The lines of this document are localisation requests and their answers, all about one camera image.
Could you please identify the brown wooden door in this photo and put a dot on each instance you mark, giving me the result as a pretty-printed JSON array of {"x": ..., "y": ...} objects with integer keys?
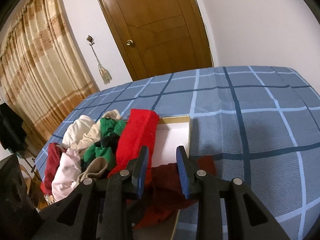
[{"x": 155, "y": 25}]

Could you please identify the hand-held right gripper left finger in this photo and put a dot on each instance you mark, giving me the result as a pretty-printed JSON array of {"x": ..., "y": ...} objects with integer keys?
[{"x": 143, "y": 170}]

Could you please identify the beige underwear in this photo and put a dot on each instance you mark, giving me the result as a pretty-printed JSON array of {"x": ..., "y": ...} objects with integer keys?
[{"x": 96, "y": 167}]

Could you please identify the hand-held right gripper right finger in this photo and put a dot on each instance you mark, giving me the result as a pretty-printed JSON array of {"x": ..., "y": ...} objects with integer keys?
[{"x": 182, "y": 172}]

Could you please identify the metal wall hook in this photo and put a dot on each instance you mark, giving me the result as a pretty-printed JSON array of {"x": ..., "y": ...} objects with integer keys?
[{"x": 90, "y": 39}]

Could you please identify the blue plaid tablecloth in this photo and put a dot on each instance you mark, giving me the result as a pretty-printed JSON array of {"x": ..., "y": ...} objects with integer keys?
[{"x": 250, "y": 130}]

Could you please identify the white underwear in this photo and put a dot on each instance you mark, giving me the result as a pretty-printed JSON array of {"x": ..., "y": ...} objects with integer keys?
[{"x": 77, "y": 130}]

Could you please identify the maroon underwear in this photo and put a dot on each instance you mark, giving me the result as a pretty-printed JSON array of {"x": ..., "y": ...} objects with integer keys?
[{"x": 170, "y": 187}]

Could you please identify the shallow cardboard tray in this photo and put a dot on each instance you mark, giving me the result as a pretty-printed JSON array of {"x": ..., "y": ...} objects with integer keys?
[{"x": 170, "y": 142}]

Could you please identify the coat rack with dark clothes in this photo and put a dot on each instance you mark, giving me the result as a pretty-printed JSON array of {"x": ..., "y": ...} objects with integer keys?
[{"x": 10, "y": 130}]

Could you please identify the curtain tieback tassel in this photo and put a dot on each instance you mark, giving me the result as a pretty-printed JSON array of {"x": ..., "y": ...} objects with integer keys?
[{"x": 106, "y": 73}]

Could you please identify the cream underwear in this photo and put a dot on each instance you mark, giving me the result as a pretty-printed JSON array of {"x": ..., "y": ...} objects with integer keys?
[{"x": 92, "y": 133}]

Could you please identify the green and navy underwear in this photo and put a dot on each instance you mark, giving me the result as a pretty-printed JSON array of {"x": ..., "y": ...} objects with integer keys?
[{"x": 97, "y": 152}]

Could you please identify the dark red underwear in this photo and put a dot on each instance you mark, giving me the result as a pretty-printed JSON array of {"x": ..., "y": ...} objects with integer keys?
[{"x": 52, "y": 162}]

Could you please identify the pale pink underwear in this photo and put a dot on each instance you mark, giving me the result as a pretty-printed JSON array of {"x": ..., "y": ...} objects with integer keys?
[{"x": 63, "y": 175}]

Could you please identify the brass door knob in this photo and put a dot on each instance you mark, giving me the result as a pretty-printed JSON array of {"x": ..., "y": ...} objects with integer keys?
[{"x": 129, "y": 43}]

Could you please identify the beige patterned curtain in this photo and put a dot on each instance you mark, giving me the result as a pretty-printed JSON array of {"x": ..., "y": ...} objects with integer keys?
[{"x": 37, "y": 67}]

